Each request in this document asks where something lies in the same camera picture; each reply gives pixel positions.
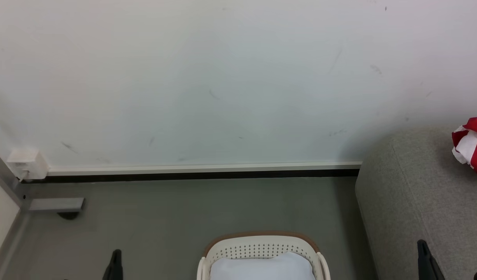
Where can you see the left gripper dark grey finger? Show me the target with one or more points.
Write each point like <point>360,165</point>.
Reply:
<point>114,268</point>

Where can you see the white perforated laundry basket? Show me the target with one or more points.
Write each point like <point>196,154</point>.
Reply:
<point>262,244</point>

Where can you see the black partition foot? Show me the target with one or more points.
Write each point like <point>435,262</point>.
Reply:
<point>68,215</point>

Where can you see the grey fabric sofa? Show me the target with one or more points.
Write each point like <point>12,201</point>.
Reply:
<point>417,194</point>

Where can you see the grey metal partition frame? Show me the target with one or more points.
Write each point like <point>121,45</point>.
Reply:
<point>55,204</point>

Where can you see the white wall socket box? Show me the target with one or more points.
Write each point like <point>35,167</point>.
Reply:
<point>26,161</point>

